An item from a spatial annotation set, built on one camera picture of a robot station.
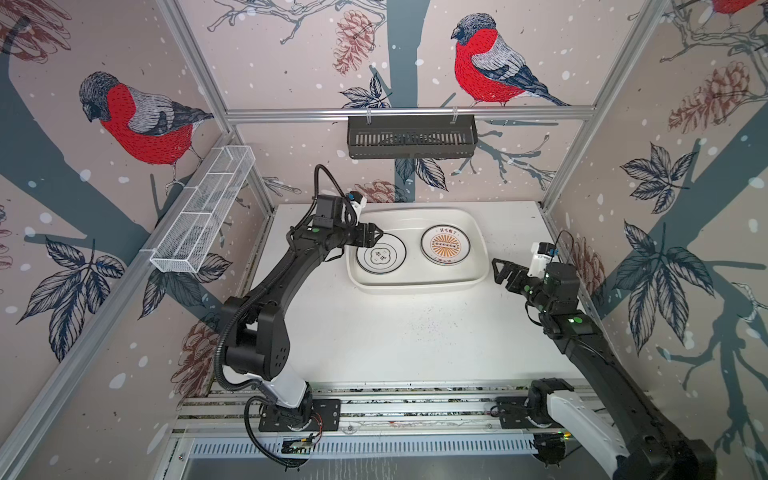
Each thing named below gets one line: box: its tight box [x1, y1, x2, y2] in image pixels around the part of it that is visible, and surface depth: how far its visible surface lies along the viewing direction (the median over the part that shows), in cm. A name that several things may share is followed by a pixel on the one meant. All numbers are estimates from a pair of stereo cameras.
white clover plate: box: [356, 232, 407, 275], surface depth 106 cm
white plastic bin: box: [346, 207, 490, 293], surface depth 106 cm
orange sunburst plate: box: [420, 224, 471, 266], surface depth 109 cm
